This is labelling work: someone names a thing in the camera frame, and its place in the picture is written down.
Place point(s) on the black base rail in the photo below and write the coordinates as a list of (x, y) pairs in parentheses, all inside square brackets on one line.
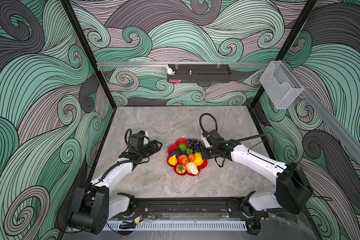
[(234, 206)]

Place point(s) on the green lime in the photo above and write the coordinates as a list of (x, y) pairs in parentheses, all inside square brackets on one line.
[(183, 147)]

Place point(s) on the large yellow lemon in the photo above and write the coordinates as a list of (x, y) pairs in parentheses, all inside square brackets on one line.
[(198, 159)]

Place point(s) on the red strawberry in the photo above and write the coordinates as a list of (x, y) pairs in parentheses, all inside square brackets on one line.
[(181, 169)]

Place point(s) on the black wall shelf tray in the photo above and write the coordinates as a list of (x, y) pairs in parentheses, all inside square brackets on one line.
[(201, 74)]

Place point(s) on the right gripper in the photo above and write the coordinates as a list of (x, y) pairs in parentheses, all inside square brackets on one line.
[(204, 155)]

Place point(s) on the orange tangerine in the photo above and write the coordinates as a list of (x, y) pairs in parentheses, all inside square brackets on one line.
[(191, 157), (185, 161)]

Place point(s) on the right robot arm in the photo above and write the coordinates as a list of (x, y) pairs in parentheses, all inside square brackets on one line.
[(293, 189)]

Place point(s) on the small yellow lemon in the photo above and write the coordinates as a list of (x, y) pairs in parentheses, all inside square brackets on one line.
[(173, 160)]

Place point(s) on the dark avocado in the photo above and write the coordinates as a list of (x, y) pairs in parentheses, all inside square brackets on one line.
[(176, 152)]

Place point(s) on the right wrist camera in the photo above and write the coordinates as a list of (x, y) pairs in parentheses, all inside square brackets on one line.
[(205, 141)]

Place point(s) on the beige pear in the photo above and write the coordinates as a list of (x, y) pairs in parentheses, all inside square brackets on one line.
[(192, 168)]

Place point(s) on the red flower-shaped fruit bowl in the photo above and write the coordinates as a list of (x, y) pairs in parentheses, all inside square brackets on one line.
[(176, 146)]

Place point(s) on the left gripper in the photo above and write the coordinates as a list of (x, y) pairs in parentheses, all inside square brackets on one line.
[(154, 148)]

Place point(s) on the aluminium wall rail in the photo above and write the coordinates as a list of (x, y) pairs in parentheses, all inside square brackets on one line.
[(154, 64)]

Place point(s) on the red apple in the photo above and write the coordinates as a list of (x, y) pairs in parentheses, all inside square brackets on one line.
[(180, 157)]

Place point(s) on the clear plastic wall bin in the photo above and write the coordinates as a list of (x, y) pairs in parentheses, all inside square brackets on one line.
[(281, 84)]

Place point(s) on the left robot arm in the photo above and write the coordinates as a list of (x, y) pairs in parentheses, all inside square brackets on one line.
[(91, 206)]

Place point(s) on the black grape bunch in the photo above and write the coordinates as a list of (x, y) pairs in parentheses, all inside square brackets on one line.
[(195, 146)]

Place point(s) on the white slotted cable duct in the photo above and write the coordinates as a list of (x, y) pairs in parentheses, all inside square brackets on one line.
[(167, 225)]

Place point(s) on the white figurine on shelf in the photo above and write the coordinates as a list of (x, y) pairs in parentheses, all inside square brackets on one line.
[(170, 71)]

